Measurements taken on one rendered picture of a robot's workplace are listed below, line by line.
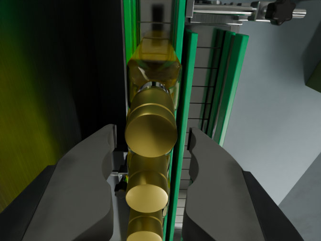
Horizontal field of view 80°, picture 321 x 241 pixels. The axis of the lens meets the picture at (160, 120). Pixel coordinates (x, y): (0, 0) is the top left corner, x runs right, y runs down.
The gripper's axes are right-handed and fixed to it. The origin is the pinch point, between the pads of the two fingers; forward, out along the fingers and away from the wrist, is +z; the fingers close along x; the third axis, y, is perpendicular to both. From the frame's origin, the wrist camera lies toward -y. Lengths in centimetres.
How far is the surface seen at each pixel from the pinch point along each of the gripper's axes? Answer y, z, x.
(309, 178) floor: 117, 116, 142
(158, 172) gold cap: 4.4, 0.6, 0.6
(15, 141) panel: 3.9, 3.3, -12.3
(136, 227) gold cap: 10.1, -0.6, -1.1
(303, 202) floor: 151, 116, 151
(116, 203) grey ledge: 43, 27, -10
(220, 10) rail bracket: -7.5, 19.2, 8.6
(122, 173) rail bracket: 22.3, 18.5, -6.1
